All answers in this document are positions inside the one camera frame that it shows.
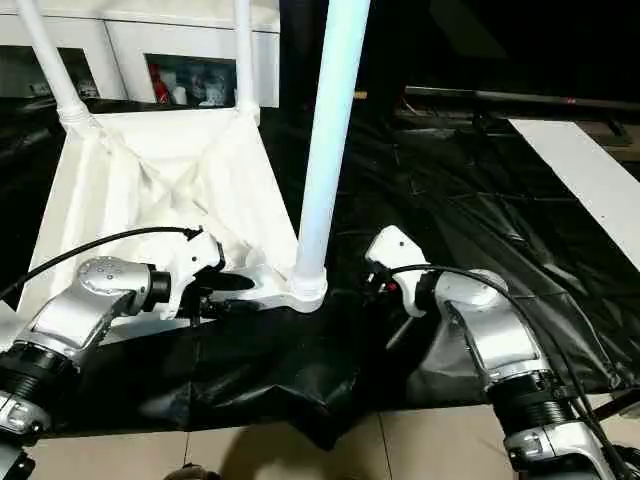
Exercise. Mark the flat white board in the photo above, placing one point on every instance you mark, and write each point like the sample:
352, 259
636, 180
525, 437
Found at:
590, 175

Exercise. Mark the white plastic table leg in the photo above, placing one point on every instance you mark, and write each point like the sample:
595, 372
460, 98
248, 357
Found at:
244, 60
50, 65
330, 125

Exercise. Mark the white glass door cabinet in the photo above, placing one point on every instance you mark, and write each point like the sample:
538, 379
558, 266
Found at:
125, 40

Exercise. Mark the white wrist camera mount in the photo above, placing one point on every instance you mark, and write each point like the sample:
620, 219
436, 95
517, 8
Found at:
395, 250
195, 260

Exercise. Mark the black work mat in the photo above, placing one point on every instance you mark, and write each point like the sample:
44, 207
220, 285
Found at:
450, 210

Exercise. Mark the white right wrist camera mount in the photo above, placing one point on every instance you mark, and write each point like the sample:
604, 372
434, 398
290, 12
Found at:
395, 250

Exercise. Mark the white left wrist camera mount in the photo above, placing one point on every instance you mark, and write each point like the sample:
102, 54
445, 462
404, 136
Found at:
195, 260

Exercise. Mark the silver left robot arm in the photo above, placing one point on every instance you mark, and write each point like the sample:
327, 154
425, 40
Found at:
75, 320

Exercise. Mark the long black rod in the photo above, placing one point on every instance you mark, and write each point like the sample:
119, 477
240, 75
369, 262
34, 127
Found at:
525, 97

